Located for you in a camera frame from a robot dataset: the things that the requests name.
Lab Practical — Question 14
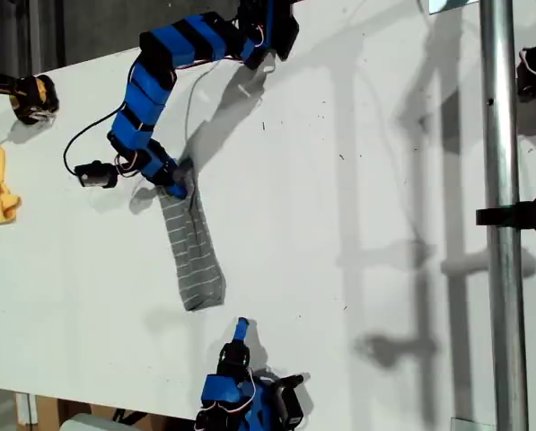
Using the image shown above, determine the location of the grey striped towel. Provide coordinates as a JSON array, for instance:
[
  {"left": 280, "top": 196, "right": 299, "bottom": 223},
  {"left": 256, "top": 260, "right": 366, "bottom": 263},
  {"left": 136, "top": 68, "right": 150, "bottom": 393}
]
[{"left": 156, "top": 156, "right": 229, "bottom": 313}]

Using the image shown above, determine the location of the brown cardboard box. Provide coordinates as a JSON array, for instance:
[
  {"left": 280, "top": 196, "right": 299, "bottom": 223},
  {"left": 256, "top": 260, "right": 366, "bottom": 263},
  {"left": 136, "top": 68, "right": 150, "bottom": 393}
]
[{"left": 33, "top": 394, "right": 197, "bottom": 431}]

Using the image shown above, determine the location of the black camera stalk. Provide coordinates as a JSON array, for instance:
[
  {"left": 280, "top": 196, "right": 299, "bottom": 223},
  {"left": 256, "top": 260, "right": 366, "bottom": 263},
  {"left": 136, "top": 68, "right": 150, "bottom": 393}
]
[{"left": 267, "top": 371, "right": 312, "bottom": 388}]

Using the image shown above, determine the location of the black yellow power tool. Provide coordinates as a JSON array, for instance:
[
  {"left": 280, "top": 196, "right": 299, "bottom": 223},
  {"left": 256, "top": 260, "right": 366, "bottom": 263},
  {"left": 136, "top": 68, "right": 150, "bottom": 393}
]
[{"left": 0, "top": 66, "right": 61, "bottom": 127}]

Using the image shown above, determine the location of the black camera cable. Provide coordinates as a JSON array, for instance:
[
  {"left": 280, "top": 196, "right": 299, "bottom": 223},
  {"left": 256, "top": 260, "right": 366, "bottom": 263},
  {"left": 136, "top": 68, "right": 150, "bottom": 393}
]
[{"left": 63, "top": 105, "right": 127, "bottom": 174}]

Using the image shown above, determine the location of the black post clamp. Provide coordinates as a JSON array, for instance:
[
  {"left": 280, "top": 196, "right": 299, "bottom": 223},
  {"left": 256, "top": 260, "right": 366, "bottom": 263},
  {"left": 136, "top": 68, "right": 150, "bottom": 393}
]
[{"left": 475, "top": 190, "right": 536, "bottom": 239}]

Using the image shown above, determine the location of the black camera box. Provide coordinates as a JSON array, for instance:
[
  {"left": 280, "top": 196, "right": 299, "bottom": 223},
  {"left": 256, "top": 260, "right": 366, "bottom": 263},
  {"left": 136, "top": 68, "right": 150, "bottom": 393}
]
[
  {"left": 74, "top": 160, "right": 119, "bottom": 189},
  {"left": 276, "top": 384, "right": 304, "bottom": 427}
]

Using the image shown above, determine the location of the steel post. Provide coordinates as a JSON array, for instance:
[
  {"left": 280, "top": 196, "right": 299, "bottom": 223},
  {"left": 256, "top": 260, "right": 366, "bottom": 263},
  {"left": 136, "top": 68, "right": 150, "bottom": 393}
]
[{"left": 479, "top": 0, "right": 532, "bottom": 431}]

